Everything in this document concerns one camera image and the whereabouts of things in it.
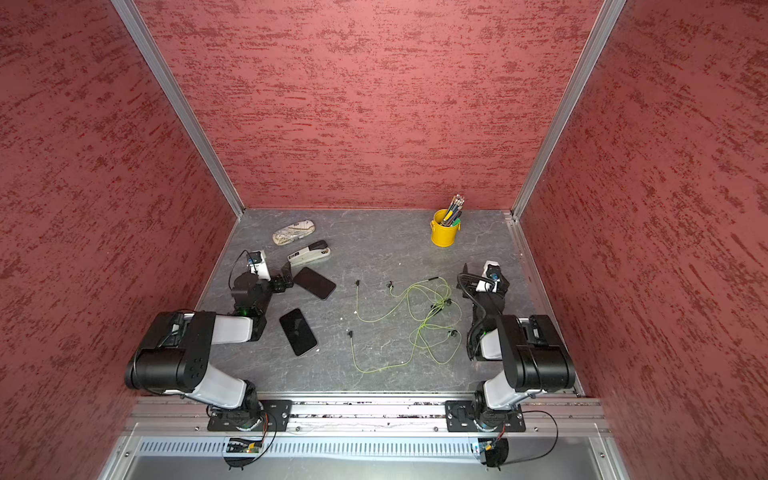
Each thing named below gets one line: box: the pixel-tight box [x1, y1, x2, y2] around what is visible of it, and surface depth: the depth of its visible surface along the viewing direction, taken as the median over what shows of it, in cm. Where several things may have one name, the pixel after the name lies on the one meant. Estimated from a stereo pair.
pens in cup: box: [442, 194, 465, 227], surface depth 105 cm
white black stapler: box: [287, 240, 331, 266], surface depth 106 cm
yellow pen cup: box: [430, 209, 461, 248], surface depth 110 cm
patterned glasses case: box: [272, 219, 316, 245], surface depth 112 cm
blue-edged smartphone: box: [293, 266, 336, 299], surface depth 102 cm
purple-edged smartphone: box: [279, 308, 317, 356], surface depth 91 cm
